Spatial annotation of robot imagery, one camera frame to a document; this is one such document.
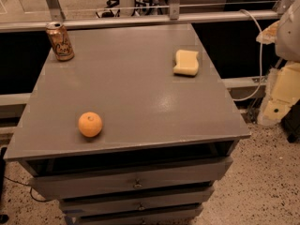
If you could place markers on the orange soda can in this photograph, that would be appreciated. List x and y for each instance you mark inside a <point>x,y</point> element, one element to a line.
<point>61,45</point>

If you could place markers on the top grey drawer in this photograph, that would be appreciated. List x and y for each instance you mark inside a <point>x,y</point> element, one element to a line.
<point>84,184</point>

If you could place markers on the middle grey drawer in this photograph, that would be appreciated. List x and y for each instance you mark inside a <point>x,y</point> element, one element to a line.
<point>136,200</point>

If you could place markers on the orange fruit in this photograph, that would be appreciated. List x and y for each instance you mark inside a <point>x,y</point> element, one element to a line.
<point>90,124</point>

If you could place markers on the grey drawer cabinet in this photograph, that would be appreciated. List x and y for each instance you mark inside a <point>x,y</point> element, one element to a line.
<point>150,115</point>

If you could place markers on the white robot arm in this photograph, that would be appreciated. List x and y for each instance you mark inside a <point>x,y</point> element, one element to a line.
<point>282,89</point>

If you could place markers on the yellow sponge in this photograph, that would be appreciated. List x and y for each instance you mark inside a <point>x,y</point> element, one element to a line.
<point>186,63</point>

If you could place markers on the grey drawer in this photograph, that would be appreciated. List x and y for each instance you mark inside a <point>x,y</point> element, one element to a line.
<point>136,200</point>
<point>84,184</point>
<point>146,217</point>

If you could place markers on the metal railing frame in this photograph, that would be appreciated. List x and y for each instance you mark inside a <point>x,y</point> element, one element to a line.
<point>34,15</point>

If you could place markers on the bottom grey drawer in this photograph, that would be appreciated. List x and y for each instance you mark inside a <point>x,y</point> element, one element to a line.
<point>146,217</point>

